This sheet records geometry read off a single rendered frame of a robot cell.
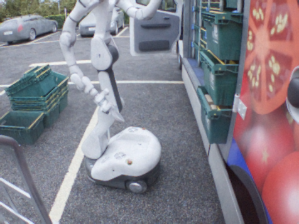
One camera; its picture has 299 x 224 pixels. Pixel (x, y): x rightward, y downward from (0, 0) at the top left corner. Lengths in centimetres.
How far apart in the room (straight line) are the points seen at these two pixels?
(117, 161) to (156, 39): 322
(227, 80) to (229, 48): 18
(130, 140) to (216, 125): 93
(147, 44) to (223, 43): 333
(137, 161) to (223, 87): 86
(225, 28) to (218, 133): 63
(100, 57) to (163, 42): 309
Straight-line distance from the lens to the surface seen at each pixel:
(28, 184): 79
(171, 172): 219
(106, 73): 166
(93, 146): 194
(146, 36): 448
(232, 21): 122
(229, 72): 127
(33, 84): 291
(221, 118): 137
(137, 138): 205
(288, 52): 79
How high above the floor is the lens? 146
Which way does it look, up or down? 27 degrees down
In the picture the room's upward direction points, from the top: straight up
